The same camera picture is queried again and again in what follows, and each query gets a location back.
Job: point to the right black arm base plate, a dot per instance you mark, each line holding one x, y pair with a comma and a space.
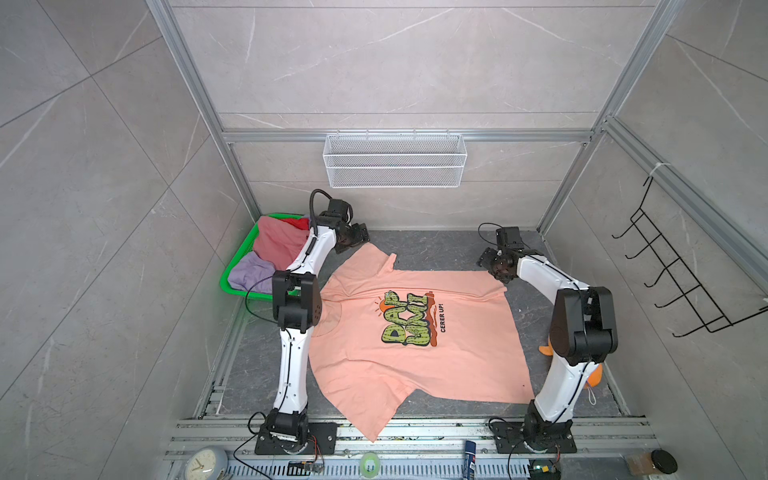
510, 438

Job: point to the white analog clock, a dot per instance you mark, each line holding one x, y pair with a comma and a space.
208, 463

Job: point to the red t-shirt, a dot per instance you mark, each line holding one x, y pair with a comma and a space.
302, 224

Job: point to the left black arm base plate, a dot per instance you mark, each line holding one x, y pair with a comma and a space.
314, 438

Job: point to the green tape roll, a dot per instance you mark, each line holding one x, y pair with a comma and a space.
370, 465

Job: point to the lavender purple t-shirt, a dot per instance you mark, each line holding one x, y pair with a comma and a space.
252, 274

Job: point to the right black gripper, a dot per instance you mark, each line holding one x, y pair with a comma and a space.
486, 259

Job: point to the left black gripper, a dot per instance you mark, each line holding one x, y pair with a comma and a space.
360, 235

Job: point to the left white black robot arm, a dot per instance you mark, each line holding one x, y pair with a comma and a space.
297, 308

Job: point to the blue spray can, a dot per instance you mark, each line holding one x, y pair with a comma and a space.
469, 460

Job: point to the black wire hook rack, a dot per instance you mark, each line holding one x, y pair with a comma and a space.
675, 271

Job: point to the dusty rose t-shirt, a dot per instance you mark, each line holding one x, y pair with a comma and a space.
278, 242

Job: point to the aluminium mounting rail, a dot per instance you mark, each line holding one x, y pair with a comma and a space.
407, 448

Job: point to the small black circuit board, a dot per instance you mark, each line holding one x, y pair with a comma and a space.
304, 468

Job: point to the brown jar black lid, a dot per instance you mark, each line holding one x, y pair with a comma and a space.
654, 462

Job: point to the white wire mesh wall basket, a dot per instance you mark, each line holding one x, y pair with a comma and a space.
394, 161

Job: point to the orange shark plush toy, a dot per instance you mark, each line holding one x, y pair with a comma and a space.
594, 378

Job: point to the peach pink printed t-shirt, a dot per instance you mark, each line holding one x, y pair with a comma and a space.
385, 333

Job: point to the small green circuit board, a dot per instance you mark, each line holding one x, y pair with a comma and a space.
541, 469

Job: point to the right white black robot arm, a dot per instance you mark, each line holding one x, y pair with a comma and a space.
583, 332

